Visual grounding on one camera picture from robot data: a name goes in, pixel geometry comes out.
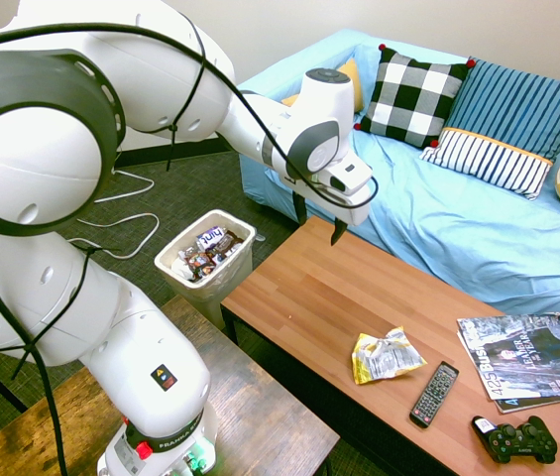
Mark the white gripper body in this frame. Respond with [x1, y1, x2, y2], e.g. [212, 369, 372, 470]
[278, 170, 375, 228]

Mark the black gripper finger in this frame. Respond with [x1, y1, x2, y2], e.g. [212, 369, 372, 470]
[292, 189, 308, 227]
[329, 217, 351, 248]

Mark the yellow silver chip bag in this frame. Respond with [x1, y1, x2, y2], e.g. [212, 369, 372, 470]
[351, 325, 428, 387]

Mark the white plastic trash bin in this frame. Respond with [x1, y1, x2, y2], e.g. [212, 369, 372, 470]
[154, 208, 258, 329]

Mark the light wood coffee table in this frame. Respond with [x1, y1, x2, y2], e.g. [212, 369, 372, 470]
[220, 215, 560, 476]

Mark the brown snack wrapper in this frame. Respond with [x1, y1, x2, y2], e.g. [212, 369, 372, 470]
[184, 250, 217, 284]
[214, 229, 246, 262]

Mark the white purple drink carton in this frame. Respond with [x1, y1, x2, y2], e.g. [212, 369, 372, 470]
[195, 225, 226, 254]

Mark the light blue sofa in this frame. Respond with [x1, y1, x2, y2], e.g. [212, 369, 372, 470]
[236, 28, 560, 359]

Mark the black white checkered pillow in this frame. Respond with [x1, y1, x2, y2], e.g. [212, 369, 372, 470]
[353, 43, 477, 150]

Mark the plain yellow pillow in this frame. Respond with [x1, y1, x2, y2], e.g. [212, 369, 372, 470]
[281, 58, 366, 113]

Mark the white crumpled tissue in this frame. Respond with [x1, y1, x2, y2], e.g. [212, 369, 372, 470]
[169, 250, 194, 282]

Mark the navy white striped pillow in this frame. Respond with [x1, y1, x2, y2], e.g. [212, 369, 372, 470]
[418, 126, 555, 201]

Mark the dark rustic wood table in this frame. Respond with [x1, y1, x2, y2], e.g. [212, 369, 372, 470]
[0, 295, 341, 476]

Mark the black tv remote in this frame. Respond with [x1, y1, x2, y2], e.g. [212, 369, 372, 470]
[409, 360, 461, 429]

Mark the blue striped pillow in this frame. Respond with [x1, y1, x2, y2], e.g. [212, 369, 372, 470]
[445, 58, 560, 163]

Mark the business magazine with dark cover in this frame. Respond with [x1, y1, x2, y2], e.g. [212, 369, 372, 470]
[456, 311, 560, 402]

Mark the black game controller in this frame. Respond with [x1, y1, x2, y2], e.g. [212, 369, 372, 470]
[486, 415, 559, 465]

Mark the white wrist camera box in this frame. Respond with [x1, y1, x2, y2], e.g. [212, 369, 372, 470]
[321, 151, 375, 197]

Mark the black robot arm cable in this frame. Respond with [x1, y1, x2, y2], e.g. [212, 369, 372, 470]
[0, 22, 379, 476]

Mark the white floor cable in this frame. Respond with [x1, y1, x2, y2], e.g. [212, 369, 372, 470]
[67, 168, 162, 262]

